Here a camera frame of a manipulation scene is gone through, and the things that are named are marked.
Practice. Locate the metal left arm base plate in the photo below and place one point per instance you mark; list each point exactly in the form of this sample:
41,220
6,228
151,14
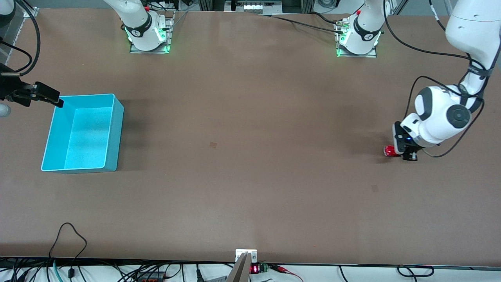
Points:
370,55

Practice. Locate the red beetle toy car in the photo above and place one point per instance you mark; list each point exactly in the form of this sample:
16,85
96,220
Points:
388,151

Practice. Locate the white bracket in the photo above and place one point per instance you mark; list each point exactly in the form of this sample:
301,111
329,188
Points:
238,253

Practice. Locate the blue plastic box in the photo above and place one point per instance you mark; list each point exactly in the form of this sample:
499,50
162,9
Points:
86,133

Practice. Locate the grey metal bar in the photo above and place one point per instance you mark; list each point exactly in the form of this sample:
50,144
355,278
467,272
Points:
240,270

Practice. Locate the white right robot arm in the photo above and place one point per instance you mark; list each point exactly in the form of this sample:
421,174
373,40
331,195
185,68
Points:
137,19

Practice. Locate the aluminium edge rail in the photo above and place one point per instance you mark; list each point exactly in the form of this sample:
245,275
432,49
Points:
32,11

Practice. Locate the red display module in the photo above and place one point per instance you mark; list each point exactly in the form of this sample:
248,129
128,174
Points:
255,269

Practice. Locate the black power strip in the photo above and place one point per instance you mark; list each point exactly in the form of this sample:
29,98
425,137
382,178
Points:
150,276

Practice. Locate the aluminium upright profile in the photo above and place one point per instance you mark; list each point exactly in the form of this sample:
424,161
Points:
397,7

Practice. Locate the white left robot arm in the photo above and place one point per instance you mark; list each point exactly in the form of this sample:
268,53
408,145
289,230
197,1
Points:
438,113

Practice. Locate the bright lit device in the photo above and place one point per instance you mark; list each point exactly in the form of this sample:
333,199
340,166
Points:
262,6

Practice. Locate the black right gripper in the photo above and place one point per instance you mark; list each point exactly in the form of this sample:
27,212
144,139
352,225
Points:
8,89

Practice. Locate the brown tape patch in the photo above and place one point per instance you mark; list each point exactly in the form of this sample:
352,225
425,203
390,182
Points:
213,145

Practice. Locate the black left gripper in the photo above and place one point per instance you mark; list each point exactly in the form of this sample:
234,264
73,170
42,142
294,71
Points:
409,151

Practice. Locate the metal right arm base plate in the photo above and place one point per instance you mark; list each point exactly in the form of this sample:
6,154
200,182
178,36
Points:
169,31

